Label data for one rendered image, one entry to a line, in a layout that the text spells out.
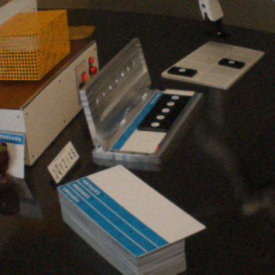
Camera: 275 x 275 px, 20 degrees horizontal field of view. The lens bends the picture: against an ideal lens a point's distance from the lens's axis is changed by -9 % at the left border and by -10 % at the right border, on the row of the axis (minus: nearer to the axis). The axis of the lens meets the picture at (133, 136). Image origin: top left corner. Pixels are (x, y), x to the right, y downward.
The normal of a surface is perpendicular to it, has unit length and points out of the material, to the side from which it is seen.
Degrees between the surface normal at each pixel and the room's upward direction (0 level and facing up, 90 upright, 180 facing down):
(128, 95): 81
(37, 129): 90
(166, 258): 90
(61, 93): 90
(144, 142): 0
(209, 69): 0
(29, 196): 0
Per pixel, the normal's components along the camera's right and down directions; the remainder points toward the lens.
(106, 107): 0.91, -0.06
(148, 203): -0.09, -0.89
